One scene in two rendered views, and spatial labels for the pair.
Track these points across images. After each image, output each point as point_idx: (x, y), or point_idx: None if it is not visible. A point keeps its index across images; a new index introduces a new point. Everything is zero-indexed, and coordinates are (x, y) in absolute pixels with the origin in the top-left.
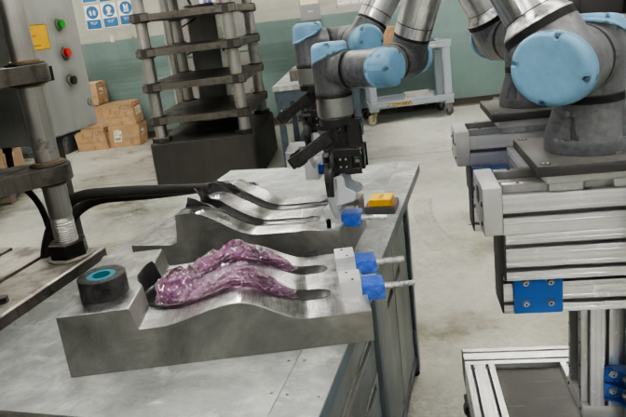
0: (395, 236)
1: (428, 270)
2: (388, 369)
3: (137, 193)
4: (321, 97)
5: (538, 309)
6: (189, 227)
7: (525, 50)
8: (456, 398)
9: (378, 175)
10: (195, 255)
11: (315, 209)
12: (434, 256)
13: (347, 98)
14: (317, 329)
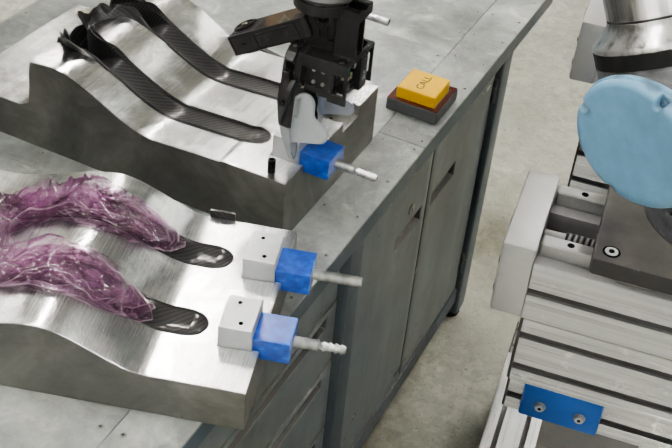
0: (417, 171)
1: (564, 114)
2: (367, 343)
3: None
4: None
5: (557, 420)
6: (49, 89)
7: (605, 99)
8: (494, 378)
9: (464, 1)
10: (54, 133)
11: (275, 109)
12: (587, 87)
13: None
14: (157, 392)
